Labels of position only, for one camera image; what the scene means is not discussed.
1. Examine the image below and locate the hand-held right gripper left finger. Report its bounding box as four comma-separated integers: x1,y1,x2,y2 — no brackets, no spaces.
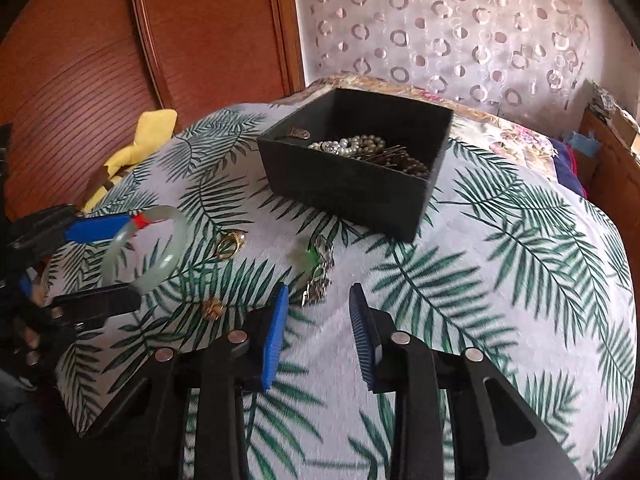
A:
75,284,291,480

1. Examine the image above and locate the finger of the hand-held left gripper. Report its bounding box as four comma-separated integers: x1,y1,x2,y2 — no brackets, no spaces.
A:
30,282,143,333
10,204,149,261

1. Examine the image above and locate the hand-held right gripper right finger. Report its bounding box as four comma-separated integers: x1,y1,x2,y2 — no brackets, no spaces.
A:
348,282,583,480

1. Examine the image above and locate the pale green jade bangle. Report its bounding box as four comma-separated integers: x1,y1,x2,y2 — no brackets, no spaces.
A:
104,205,187,295

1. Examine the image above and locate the green pendant silver necklace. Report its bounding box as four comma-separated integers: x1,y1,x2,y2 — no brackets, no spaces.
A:
295,234,336,307

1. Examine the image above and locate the gold ring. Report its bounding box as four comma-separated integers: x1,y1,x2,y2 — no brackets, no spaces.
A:
216,230,248,261

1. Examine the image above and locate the black jewelry box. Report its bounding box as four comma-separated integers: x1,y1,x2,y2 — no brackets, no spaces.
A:
256,87,454,243

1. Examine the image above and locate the brown wooden bead bracelet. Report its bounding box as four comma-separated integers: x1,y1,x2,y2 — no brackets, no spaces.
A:
395,155,433,178

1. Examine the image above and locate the bundle of brown hairpins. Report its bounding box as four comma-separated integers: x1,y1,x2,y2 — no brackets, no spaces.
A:
357,144,416,163

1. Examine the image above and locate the white pearl necklace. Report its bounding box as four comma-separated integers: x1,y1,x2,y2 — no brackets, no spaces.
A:
307,134,388,158

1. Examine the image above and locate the yellow plush toy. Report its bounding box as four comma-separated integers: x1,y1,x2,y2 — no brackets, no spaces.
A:
82,109,178,213

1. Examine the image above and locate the leaf print cloth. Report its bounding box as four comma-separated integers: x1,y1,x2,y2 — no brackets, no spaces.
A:
42,102,638,480

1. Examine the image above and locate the brown wooden wardrobe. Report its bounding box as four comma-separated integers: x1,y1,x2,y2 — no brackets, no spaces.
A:
0,0,306,221

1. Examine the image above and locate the navy blue blanket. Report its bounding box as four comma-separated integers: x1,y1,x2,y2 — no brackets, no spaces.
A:
552,137,591,196

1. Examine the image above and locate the blue plastic bag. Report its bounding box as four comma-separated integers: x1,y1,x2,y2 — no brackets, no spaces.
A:
562,130,603,158

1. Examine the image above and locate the long wooden cabinet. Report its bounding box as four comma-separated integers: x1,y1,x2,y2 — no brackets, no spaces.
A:
575,110,640,221

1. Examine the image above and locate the open cardboard box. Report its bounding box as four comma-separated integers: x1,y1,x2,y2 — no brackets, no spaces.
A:
607,107,640,156

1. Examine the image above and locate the pile of papers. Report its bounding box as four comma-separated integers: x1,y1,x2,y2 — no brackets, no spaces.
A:
590,80,623,116

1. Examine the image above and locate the circle patterned wall curtain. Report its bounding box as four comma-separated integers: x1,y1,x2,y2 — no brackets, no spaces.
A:
290,0,601,121

